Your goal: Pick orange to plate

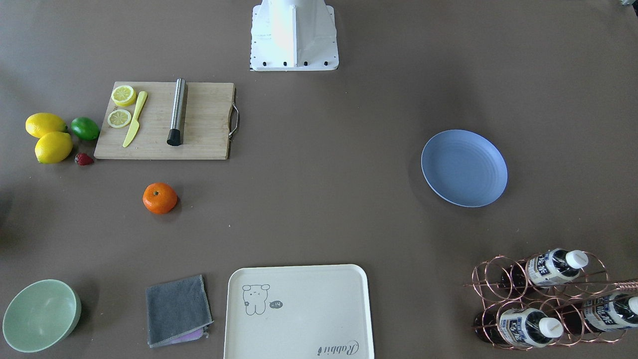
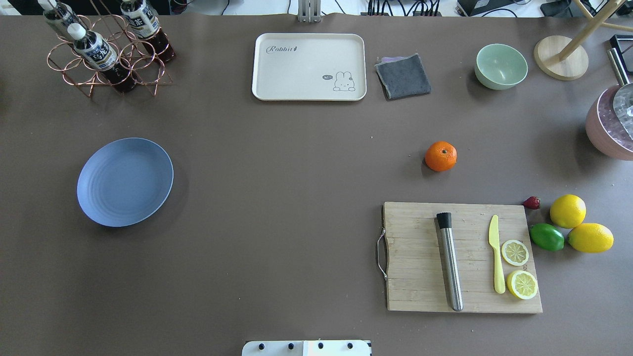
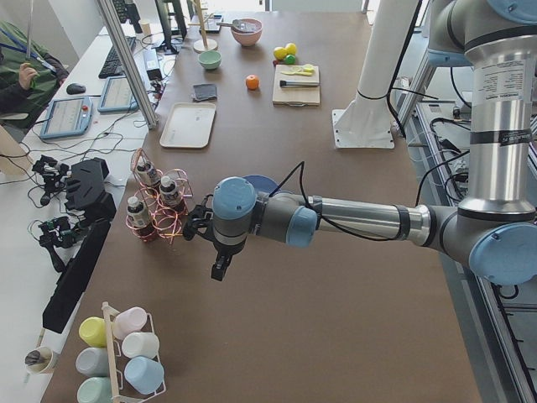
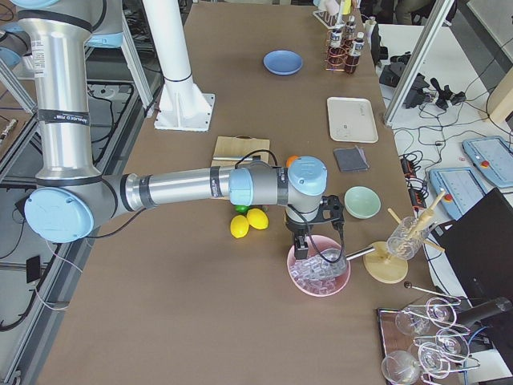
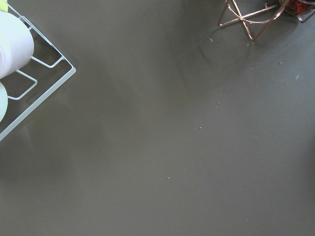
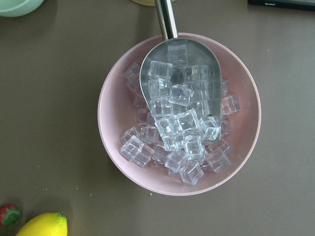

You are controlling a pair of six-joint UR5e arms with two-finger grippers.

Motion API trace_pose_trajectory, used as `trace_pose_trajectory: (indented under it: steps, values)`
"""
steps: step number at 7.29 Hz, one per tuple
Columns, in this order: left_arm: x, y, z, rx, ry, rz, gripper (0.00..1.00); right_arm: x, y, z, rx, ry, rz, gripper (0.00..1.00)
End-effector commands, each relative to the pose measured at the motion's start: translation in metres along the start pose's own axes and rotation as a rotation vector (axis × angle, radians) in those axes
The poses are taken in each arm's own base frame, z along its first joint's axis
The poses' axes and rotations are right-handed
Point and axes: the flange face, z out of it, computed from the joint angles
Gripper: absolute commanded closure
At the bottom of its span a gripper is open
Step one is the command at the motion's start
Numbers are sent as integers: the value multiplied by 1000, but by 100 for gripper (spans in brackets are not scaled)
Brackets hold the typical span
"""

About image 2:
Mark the wooden cutting board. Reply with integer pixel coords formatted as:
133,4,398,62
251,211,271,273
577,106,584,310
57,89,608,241
383,201,543,314

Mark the grey metal post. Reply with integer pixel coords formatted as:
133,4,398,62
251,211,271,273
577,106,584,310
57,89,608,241
298,0,321,23

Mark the lemon half lower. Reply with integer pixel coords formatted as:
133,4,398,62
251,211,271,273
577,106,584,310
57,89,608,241
506,270,539,300

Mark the steel muddler black tip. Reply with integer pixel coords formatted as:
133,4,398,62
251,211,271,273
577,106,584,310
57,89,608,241
436,212,464,312

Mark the green bowl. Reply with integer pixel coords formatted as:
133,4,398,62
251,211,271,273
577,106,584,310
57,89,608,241
475,44,528,90

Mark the green lime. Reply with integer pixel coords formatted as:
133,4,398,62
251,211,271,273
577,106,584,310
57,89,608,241
529,223,565,252

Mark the tea bottle front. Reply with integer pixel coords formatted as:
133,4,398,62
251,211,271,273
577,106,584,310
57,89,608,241
67,23,136,93

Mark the pink pot with lid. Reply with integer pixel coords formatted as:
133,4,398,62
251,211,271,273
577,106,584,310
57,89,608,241
585,48,633,161

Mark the red strawberry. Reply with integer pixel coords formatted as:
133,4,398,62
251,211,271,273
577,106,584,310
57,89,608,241
522,196,541,210

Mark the grey folded cloth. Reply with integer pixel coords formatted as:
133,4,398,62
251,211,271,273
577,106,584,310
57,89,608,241
374,53,432,100

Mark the tea bottle right back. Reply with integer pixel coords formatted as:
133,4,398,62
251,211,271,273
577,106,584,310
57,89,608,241
120,0,176,63

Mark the wooden stand round base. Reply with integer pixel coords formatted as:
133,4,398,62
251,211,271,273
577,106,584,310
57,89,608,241
533,0,633,82

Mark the cream rabbit tray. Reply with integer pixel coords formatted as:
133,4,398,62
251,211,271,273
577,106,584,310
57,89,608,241
251,33,367,101

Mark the yellow plastic knife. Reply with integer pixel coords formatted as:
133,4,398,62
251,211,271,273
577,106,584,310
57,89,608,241
488,215,506,294

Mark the whole lemon upper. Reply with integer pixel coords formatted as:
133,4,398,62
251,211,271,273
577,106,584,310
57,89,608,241
549,194,587,228

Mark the whole lemon lower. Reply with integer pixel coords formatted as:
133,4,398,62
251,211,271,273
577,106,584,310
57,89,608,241
568,223,614,253

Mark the orange mandarin fruit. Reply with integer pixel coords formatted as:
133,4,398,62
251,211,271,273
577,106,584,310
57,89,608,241
424,140,457,172

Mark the tea bottle left back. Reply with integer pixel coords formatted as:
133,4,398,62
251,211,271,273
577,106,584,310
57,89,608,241
38,0,88,39

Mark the whole lemon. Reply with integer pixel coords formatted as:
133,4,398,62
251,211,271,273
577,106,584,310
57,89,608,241
549,194,587,228
568,223,614,253

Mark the copper wire bottle rack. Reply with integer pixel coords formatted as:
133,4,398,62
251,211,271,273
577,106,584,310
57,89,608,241
46,0,172,97

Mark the lemon half upper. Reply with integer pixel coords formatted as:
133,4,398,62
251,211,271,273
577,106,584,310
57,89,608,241
500,239,530,267

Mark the lemon half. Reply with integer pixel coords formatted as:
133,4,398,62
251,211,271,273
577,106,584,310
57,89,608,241
506,270,539,300
500,239,530,267

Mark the tea bottle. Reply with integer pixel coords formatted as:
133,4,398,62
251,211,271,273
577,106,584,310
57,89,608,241
67,23,136,93
38,0,88,39
120,0,176,63

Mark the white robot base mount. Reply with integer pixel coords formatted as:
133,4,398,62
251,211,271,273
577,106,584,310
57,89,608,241
241,340,372,356

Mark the blue round plate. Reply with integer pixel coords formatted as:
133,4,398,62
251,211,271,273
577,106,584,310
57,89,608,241
77,137,174,227

